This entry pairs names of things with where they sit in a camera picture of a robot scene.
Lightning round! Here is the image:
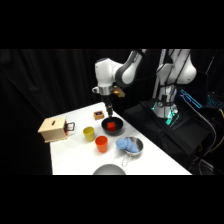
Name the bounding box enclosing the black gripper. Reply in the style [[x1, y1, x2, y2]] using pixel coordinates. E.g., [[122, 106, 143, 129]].
[[101, 93, 114, 118]]

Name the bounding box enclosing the red cube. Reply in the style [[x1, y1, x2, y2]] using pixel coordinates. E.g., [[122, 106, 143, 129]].
[[106, 121, 117, 131]]

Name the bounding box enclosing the black bowl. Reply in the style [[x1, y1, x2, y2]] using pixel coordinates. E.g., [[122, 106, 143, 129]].
[[101, 116, 125, 137]]

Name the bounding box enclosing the steel bowl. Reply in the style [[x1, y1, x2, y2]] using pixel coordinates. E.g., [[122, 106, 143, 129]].
[[119, 135, 145, 158]]

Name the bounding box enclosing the small wooden block blue top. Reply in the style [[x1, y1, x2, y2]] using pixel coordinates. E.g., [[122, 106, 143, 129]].
[[93, 110, 105, 121]]

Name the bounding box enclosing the yellow cup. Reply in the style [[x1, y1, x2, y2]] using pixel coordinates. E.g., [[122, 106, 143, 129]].
[[82, 126, 96, 143]]

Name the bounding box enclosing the orange cup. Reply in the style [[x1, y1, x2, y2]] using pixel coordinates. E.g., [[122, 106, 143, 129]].
[[94, 135, 109, 154]]

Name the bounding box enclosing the blue cloth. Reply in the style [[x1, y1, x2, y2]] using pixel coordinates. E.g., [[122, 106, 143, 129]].
[[115, 136, 141, 155]]

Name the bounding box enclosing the black robot stand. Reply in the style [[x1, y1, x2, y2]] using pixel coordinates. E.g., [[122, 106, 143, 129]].
[[121, 98, 214, 175]]

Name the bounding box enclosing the grey dome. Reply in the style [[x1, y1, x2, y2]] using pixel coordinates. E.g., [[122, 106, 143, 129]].
[[92, 163, 127, 176]]

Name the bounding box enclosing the wooden box with slot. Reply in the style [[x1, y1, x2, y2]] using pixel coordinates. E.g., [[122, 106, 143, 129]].
[[37, 116, 69, 144]]

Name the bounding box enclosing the black curtain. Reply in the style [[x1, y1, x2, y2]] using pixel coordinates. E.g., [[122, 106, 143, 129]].
[[0, 49, 224, 176]]

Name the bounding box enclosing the dark monitor with blue lights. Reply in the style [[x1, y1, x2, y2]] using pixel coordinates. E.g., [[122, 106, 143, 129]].
[[179, 87, 224, 112]]

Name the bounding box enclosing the yellowish wrist cable tag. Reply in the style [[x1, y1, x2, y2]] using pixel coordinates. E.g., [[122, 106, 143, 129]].
[[112, 85, 127, 99]]

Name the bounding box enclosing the black square frame handle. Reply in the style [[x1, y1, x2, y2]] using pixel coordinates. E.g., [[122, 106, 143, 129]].
[[65, 121, 76, 132]]

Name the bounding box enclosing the metal chain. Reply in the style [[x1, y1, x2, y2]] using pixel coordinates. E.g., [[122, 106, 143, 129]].
[[121, 153, 132, 167]]

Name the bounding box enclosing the yellow cable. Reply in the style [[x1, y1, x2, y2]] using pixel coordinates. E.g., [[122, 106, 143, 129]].
[[210, 109, 224, 153]]

